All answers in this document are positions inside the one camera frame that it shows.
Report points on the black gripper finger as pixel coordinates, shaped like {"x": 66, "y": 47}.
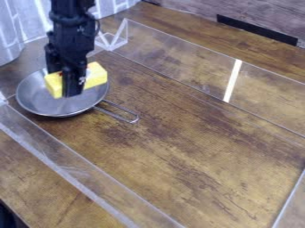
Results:
{"x": 52, "y": 59}
{"x": 72, "y": 78}

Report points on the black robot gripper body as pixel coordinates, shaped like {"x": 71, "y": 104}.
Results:
{"x": 72, "y": 34}

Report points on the yellow butter block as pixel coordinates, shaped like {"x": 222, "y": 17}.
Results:
{"x": 95, "y": 78}

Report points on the silver frying pan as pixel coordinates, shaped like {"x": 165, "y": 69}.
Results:
{"x": 35, "y": 99}

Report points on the white sheer curtain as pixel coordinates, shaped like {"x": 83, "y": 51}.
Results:
{"x": 24, "y": 22}

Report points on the black strip on table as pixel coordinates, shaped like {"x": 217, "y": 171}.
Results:
{"x": 257, "y": 30}

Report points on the clear acrylic corner bracket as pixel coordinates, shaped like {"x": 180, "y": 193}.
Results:
{"x": 111, "y": 41}

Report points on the clear acrylic front wall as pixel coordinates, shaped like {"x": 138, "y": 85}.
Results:
{"x": 129, "y": 208}

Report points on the clear acrylic wall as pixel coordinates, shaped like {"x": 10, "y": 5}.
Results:
{"x": 129, "y": 208}
{"x": 256, "y": 90}

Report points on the clear acrylic back wall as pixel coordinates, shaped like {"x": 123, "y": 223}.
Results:
{"x": 256, "y": 90}

